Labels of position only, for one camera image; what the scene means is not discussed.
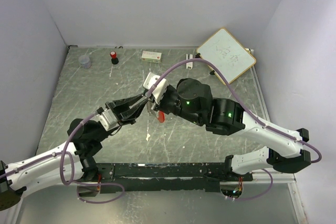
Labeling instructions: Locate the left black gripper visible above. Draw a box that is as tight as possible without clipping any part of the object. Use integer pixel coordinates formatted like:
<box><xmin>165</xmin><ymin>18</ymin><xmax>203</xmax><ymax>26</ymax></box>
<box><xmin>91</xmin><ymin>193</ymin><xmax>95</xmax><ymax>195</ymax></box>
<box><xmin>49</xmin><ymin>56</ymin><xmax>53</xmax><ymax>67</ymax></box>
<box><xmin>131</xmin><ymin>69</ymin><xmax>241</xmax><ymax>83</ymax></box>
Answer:
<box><xmin>94</xmin><ymin>90</ymin><xmax>149</xmax><ymax>141</ymax></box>

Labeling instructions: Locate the red handled metal keyring holder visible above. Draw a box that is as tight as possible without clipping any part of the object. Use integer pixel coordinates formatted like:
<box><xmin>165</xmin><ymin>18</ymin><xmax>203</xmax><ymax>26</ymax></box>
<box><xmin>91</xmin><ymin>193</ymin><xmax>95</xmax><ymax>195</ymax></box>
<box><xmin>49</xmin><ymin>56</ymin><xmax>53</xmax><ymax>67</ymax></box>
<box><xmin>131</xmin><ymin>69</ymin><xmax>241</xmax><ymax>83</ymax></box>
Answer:
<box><xmin>146</xmin><ymin>101</ymin><xmax>165</xmax><ymax>123</ymax></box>

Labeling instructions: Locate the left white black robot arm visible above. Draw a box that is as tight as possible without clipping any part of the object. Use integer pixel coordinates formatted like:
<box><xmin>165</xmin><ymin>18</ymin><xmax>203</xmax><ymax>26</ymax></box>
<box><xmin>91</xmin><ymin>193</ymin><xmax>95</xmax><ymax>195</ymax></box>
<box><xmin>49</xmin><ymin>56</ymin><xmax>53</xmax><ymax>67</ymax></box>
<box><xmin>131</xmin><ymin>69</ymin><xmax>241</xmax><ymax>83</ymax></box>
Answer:
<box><xmin>1</xmin><ymin>94</ymin><xmax>148</xmax><ymax>210</ymax></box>

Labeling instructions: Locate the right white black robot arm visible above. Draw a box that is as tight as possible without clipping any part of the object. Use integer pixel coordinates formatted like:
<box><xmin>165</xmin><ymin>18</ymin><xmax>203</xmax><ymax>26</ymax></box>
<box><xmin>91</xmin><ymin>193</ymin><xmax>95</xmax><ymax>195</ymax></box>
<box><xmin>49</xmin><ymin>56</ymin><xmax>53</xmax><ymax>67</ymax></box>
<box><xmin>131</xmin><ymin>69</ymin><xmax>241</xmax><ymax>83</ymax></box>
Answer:
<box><xmin>149</xmin><ymin>78</ymin><xmax>312</xmax><ymax>181</ymax></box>

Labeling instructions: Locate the white stapler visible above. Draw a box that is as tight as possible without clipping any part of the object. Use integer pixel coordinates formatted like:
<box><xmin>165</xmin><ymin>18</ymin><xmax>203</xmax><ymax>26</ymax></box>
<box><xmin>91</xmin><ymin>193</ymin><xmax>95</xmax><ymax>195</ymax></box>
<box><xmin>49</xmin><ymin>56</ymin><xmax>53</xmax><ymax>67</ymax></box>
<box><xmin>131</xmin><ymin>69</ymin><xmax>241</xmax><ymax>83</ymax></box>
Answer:
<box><xmin>186</xmin><ymin>54</ymin><xmax>193</xmax><ymax>70</ymax></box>

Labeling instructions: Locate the red black stamp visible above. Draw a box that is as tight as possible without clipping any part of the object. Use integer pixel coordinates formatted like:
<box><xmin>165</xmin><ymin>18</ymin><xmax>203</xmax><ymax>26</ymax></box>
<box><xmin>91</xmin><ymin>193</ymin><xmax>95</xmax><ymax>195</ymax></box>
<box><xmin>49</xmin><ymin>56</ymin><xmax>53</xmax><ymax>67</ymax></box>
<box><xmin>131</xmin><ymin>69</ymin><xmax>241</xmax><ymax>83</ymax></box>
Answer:
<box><xmin>110</xmin><ymin>51</ymin><xmax>119</xmax><ymax>65</ymax></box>

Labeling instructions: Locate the white green staple box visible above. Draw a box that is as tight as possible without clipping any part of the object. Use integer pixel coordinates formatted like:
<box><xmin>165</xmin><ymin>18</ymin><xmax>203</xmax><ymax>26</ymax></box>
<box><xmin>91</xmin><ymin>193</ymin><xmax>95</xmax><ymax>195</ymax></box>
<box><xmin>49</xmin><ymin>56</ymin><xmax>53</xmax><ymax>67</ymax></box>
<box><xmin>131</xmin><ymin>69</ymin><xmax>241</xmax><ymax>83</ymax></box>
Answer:
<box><xmin>141</xmin><ymin>50</ymin><xmax>162</xmax><ymax>63</ymax></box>

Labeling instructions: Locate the yellow framed whiteboard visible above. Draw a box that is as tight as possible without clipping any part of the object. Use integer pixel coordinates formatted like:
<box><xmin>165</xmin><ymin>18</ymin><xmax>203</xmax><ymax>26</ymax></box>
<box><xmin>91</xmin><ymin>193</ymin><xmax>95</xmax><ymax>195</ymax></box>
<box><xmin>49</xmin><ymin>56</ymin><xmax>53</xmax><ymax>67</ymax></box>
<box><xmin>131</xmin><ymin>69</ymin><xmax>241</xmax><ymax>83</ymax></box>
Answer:
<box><xmin>196</xmin><ymin>28</ymin><xmax>256</xmax><ymax>83</ymax></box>

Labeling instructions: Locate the clear plastic cup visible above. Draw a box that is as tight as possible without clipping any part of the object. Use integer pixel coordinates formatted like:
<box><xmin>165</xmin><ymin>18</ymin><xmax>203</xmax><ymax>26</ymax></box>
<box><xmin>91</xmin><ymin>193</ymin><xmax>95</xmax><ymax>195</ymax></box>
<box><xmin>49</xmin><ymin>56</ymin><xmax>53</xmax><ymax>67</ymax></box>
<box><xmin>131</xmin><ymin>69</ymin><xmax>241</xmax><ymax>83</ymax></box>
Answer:
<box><xmin>78</xmin><ymin>55</ymin><xmax>92</xmax><ymax>69</ymax></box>

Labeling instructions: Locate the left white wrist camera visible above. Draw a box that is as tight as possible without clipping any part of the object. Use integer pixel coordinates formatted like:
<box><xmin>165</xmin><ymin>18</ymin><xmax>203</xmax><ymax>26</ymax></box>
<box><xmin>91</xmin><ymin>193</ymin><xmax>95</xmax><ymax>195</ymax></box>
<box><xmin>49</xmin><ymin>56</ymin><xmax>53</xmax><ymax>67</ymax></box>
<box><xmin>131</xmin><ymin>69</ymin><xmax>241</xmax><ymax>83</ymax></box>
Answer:
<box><xmin>97</xmin><ymin>108</ymin><xmax>118</xmax><ymax>131</ymax></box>

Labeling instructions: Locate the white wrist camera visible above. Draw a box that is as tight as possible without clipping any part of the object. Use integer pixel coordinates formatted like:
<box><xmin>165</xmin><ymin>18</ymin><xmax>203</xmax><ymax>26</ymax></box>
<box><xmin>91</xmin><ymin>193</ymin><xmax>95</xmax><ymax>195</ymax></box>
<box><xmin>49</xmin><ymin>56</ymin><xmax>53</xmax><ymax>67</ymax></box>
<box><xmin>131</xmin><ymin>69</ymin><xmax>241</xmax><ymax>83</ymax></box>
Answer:
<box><xmin>143</xmin><ymin>72</ymin><xmax>169</xmax><ymax>105</ymax></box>
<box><xmin>97</xmin><ymin>108</ymin><xmax>118</xmax><ymax>131</ymax></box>

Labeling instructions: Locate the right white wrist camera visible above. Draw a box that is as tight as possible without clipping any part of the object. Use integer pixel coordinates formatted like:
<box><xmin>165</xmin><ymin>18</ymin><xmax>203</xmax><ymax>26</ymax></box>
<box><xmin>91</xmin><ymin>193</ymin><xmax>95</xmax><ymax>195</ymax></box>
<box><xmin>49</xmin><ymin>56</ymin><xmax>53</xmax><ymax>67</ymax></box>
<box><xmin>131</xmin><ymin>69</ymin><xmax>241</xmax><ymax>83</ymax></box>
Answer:
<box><xmin>143</xmin><ymin>72</ymin><xmax>169</xmax><ymax>105</ymax></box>

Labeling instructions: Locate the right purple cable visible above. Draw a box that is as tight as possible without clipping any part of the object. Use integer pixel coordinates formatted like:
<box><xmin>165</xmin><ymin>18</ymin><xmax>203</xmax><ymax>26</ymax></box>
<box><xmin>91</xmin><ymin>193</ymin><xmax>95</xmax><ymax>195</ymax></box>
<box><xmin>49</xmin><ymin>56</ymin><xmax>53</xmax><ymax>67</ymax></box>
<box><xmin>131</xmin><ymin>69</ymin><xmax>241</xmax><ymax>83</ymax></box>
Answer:
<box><xmin>145</xmin><ymin>59</ymin><xmax>323</xmax><ymax>201</ymax></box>

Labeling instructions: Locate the purple cable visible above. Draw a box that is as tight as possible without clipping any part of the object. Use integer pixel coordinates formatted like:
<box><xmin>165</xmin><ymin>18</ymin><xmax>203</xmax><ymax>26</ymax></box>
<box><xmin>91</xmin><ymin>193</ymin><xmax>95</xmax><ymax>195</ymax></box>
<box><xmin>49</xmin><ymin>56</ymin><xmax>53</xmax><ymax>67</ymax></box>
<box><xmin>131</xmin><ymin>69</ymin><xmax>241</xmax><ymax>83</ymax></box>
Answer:
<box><xmin>0</xmin><ymin>112</ymin><xmax>126</xmax><ymax>204</ymax></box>
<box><xmin>145</xmin><ymin>59</ymin><xmax>323</xmax><ymax>201</ymax></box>

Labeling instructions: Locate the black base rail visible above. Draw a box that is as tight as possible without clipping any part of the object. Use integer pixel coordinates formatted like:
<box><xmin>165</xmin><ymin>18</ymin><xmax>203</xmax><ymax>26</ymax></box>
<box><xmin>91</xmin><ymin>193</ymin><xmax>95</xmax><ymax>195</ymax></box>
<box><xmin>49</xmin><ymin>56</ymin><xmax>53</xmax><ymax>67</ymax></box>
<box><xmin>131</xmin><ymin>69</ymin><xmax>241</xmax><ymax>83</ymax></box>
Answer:
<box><xmin>78</xmin><ymin>163</ymin><xmax>253</xmax><ymax>193</ymax></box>

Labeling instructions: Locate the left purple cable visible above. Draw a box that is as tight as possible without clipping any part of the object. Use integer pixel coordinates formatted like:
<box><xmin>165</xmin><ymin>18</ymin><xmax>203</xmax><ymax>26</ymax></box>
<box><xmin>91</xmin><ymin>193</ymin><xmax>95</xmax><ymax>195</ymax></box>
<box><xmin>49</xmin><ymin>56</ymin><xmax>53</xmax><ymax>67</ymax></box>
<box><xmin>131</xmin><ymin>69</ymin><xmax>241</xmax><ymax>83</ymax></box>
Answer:
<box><xmin>0</xmin><ymin>112</ymin><xmax>126</xmax><ymax>204</ymax></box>

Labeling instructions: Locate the aluminium extrusion rail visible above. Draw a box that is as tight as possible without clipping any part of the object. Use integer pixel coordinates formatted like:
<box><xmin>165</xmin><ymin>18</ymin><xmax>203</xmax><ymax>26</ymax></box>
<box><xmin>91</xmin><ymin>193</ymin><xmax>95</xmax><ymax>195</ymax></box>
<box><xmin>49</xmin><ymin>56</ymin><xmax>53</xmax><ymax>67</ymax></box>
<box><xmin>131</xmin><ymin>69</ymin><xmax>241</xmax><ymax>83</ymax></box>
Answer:
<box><xmin>250</xmin><ymin>168</ymin><xmax>296</xmax><ymax>184</ymax></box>

